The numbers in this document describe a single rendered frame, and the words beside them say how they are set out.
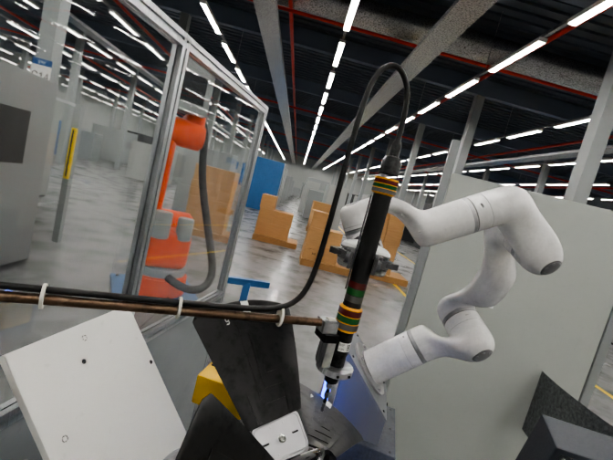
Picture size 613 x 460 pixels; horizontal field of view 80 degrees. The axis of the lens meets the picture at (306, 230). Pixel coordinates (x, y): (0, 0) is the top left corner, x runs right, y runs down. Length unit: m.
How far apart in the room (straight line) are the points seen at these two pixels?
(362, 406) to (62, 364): 0.93
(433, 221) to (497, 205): 0.15
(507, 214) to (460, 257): 1.57
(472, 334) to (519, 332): 1.44
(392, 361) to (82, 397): 0.94
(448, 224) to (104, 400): 0.77
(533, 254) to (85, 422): 0.99
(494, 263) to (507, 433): 1.93
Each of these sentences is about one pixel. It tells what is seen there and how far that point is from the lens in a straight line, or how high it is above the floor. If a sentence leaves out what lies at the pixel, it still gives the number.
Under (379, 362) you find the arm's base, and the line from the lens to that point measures 1.36.
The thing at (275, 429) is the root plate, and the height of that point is 1.26.
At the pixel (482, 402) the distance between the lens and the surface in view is 2.85.
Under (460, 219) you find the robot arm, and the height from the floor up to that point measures 1.70.
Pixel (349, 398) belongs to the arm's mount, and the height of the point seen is 1.05.
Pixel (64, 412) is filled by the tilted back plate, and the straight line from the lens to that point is 0.70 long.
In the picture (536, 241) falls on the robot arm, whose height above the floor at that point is 1.70.
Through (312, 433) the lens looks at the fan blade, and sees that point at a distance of 0.89.
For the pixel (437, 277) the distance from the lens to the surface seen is 2.53.
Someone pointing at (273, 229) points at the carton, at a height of 0.37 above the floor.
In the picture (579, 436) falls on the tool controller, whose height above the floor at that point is 1.24.
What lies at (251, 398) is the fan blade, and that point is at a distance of 0.73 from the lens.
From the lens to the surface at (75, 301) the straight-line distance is 0.58.
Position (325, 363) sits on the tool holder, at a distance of 0.70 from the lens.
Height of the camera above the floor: 1.69
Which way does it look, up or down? 6 degrees down
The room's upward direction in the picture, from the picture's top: 15 degrees clockwise
